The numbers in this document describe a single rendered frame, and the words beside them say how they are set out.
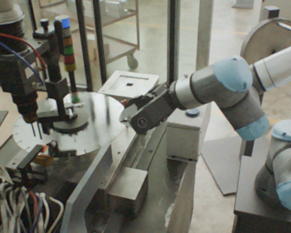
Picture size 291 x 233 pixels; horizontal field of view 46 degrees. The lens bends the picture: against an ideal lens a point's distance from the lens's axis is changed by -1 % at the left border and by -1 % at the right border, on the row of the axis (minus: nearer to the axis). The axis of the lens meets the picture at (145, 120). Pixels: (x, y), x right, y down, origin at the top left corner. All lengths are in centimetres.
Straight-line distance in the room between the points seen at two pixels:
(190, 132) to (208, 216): 97
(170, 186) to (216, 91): 45
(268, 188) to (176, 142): 31
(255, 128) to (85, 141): 44
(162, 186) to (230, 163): 125
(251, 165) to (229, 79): 54
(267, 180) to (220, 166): 121
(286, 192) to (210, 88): 31
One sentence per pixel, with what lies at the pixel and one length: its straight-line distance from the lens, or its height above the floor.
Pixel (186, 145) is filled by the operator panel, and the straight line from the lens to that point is 112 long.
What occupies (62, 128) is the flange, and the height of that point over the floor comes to 96.
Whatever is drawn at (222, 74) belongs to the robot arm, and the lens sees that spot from 70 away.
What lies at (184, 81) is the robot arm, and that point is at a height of 116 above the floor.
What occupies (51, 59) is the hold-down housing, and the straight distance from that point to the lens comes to 83.
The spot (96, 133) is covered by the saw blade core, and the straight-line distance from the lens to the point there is 96.
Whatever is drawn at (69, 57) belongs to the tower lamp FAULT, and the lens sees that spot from 125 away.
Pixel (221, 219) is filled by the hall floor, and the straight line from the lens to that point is 199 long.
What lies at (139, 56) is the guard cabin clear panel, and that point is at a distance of 137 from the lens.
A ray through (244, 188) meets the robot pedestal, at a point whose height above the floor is 75.
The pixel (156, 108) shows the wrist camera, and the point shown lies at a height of 110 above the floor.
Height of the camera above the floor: 152
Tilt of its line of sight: 35 degrees down
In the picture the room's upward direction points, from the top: 2 degrees counter-clockwise
